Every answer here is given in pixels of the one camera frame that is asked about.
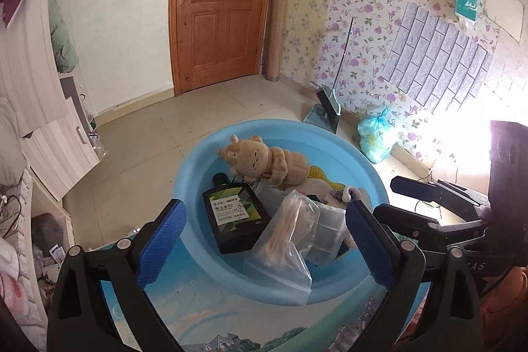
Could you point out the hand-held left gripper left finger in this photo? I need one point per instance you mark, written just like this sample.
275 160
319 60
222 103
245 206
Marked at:
165 240

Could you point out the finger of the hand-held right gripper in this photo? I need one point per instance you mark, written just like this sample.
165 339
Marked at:
416 187
408 224

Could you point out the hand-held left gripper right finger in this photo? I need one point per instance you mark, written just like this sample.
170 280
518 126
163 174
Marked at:
367 244

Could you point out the clear plastic compartment box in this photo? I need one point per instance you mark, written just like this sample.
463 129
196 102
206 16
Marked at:
330 228

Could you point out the light blue plastic basin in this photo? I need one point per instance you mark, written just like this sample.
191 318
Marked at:
198 179

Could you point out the black bottle with green label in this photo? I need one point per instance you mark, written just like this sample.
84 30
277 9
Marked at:
235 220

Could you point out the clear bag of cotton swabs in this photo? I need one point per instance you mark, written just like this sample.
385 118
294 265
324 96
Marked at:
280 244

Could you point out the tan plush toy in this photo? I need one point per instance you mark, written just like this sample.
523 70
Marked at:
255 160

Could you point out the person's right forearm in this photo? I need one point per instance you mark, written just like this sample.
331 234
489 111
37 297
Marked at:
507 302

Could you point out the scenic printed desktop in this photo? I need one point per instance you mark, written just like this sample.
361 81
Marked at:
247 327

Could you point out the light blue plastic bag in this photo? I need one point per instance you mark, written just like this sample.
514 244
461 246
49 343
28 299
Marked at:
375 137

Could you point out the grey dustpan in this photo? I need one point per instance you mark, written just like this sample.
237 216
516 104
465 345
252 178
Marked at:
319 117

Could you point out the white drawer cabinet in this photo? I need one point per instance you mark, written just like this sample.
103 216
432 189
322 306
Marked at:
57 146

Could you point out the pink printed cloth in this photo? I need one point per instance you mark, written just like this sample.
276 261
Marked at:
12 294

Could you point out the teal paper bag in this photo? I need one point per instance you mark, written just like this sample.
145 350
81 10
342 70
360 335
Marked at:
468 1

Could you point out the green jacket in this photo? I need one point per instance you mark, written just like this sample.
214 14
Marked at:
64 47

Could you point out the white wood-grain wardrobe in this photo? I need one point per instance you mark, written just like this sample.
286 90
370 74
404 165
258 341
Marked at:
29 67

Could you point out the brown wooden door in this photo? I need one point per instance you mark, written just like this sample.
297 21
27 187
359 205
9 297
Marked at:
222 26

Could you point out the rolled bamboo mat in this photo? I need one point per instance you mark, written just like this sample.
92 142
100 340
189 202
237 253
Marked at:
278 5

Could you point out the grey brick pattern wall sticker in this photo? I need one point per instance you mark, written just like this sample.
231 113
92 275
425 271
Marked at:
437 55

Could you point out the white wall panel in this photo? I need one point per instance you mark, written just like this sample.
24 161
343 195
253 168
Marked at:
505 9

